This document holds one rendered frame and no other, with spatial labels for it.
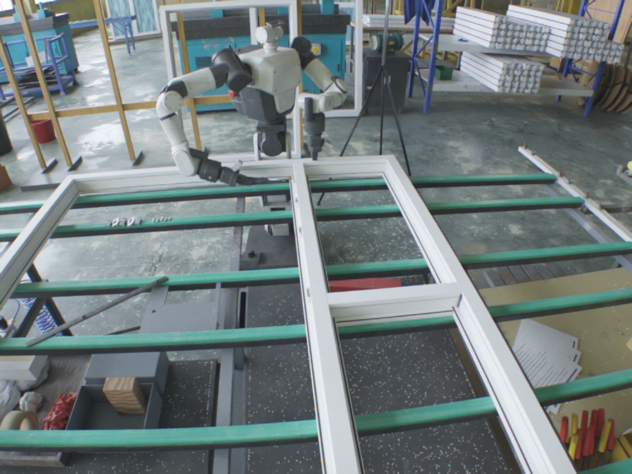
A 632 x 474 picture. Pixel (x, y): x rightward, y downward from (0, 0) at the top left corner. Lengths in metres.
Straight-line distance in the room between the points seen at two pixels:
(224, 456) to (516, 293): 1.22
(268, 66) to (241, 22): 3.41
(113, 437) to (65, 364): 0.62
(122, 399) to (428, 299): 0.92
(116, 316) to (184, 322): 1.41
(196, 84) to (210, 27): 3.56
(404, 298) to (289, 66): 1.13
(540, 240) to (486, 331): 2.27
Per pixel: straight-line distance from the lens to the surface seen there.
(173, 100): 1.57
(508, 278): 2.26
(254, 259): 2.35
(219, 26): 5.14
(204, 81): 1.62
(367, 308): 1.09
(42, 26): 9.61
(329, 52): 5.25
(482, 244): 3.04
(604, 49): 6.02
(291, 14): 3.68
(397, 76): 5.24
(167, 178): 1.82
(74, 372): 1.54
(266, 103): 1.78
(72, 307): 2.75
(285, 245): 2.50
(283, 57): 1.79
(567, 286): 1.83
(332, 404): 0.87
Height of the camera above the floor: 1.69
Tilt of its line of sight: 36 degrees down
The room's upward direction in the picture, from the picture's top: straight up
